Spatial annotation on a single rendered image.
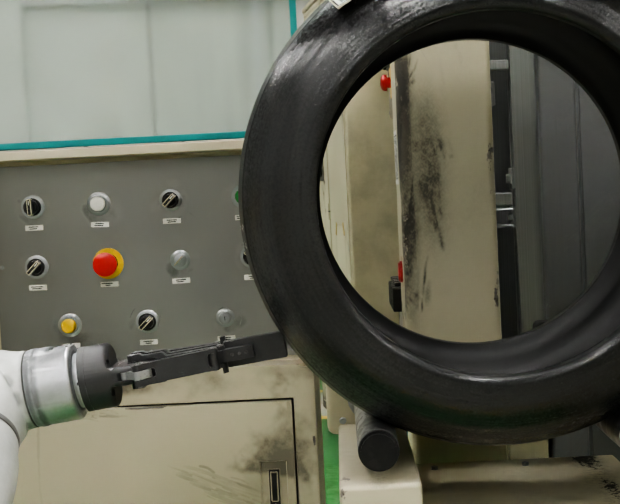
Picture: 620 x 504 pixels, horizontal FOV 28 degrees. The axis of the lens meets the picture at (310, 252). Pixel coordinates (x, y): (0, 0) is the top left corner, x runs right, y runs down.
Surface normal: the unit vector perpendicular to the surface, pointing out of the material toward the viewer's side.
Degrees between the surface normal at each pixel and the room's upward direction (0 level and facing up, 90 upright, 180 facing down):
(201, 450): 90
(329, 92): 84
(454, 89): 90
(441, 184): 90
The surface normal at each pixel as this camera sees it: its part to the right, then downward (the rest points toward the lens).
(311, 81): -0.18, -0.04
